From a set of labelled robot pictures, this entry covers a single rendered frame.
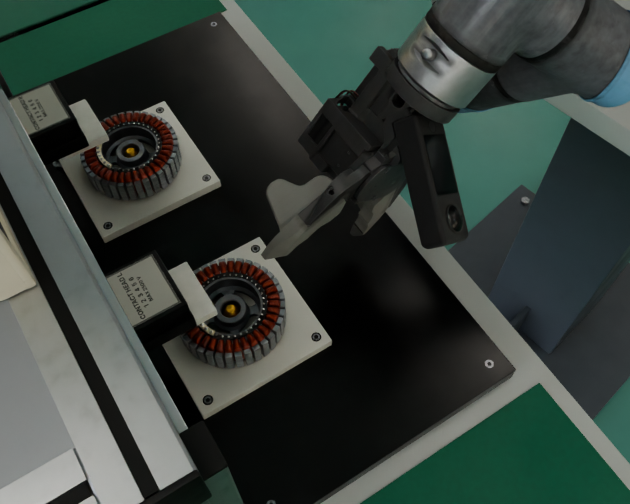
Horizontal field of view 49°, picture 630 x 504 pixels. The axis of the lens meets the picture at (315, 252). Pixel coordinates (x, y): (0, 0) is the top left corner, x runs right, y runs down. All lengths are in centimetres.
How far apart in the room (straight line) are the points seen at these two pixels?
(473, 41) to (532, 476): 42
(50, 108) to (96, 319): 41
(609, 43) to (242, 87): 49
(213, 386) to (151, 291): 15
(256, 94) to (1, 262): 61
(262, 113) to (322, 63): 118
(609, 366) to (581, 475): 92
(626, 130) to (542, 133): 100
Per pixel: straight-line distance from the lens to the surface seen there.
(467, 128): 196
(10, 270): 38
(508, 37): 58
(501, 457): 74
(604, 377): 165
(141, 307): 60
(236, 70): 97
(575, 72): 63
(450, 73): 58
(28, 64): 108
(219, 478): 42
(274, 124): 90
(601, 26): 62
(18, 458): 37
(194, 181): 84
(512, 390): 77
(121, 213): 83
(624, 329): 172
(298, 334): 73
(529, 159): 193
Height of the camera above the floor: 144
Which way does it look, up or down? 59 degrees down
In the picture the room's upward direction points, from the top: straight up
